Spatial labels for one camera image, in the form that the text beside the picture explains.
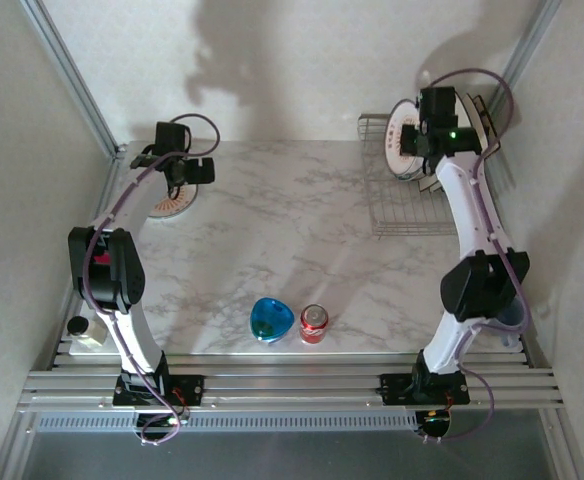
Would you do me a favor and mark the blue triangular container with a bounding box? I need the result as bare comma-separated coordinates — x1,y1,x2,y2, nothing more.
249,297,296,345

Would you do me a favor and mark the blue plastic cup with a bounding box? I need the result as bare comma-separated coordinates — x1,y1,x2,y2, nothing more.
494,304,528,350

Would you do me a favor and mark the glass bottle black cap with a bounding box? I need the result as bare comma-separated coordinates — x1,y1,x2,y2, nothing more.
66,316,108,349

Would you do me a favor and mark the red soda can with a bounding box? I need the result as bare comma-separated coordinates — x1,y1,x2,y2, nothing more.
299,303,330,345

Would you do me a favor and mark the black controller box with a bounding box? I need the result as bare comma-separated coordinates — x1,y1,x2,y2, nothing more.
132,410,192,446
415,409,456,444

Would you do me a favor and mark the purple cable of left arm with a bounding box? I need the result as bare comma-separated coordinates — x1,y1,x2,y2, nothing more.
82,112,222,446

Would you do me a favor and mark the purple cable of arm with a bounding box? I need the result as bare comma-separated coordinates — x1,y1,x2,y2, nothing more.
82,112,222,446
421,67,531,442

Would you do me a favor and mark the wire dish rack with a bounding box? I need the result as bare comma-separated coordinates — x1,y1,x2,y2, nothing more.
357,113,502,239

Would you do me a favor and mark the aluminium corner post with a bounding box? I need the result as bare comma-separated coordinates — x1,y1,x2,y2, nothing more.
489,0,564,109
19,0,126,160

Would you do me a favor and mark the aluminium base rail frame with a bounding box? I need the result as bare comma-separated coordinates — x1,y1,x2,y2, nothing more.
15,337,567,415

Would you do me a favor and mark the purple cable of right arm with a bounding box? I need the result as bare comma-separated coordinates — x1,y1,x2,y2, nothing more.
421,67,531,442

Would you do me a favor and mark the grey slotted cable duct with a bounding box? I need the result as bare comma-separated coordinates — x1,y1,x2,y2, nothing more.
34,410,421,434

